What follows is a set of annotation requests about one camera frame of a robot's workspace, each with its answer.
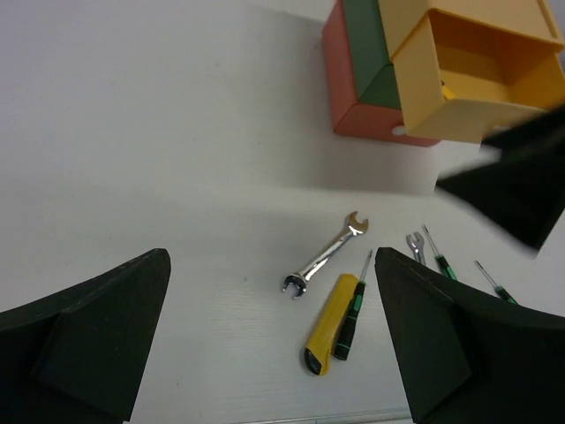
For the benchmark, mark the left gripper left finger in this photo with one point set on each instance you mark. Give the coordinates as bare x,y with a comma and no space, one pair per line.
79,355

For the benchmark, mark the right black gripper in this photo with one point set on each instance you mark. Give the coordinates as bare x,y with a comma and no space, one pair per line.
523,191

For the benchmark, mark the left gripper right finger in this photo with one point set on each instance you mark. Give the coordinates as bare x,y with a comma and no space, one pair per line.
466,356

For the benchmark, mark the green black screwdriver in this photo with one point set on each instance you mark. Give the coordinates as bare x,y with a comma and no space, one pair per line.
441,261
348,328
501,292

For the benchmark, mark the large yellow utility knife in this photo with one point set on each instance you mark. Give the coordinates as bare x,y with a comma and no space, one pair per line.
319,346

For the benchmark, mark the green drawer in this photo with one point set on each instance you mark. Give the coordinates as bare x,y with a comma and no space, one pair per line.
374,75

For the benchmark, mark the small silver wrench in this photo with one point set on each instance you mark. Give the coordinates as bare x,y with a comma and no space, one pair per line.
416,243

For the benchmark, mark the large silver wrench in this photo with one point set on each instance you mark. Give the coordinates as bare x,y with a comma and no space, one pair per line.
300,279

